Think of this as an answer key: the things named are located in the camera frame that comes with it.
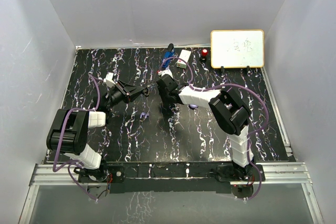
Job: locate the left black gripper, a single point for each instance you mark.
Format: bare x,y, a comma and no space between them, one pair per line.
132,88

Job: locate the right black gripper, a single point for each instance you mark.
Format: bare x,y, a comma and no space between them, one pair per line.
166,100

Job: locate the black earbud charging case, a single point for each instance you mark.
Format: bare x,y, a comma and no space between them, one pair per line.
146,92

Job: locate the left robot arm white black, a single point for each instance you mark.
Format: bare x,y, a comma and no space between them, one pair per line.
68,134

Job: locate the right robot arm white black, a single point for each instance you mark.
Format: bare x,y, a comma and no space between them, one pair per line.
230,112

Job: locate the purple round earbud case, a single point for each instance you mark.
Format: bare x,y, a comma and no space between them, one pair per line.
193,106

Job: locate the blue black tool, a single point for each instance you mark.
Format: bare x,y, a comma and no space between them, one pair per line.
170,51

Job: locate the white rectangular box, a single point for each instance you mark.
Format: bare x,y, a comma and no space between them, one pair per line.
183,59

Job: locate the red emergency button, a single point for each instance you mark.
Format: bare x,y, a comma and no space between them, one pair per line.
204,55

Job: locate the black front base bar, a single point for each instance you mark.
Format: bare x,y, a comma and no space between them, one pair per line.
175,176

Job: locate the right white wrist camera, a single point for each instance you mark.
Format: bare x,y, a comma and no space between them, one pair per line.
164,72

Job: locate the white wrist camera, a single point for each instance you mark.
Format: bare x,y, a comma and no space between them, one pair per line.
108,80
164,72

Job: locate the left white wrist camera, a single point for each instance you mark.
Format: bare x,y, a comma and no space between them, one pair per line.
108,80

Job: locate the white board wooden frame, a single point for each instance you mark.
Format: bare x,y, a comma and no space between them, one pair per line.
237,48

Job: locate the aluminium frame rail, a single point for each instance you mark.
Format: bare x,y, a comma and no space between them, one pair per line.
275,173

